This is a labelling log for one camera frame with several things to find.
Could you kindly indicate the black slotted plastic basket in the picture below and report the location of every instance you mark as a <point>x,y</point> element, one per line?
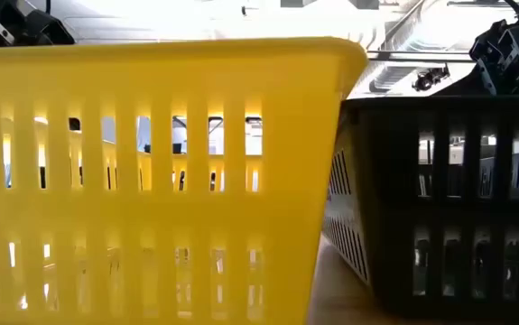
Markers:
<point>394,180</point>

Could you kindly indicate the yellow slotted plastic basket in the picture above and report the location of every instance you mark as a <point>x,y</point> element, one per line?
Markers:
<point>151,81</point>

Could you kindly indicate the grey metal rail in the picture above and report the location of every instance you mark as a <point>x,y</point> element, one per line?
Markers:
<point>421,56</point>

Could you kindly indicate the small black fixture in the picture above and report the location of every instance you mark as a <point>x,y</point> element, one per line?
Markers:
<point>428,79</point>

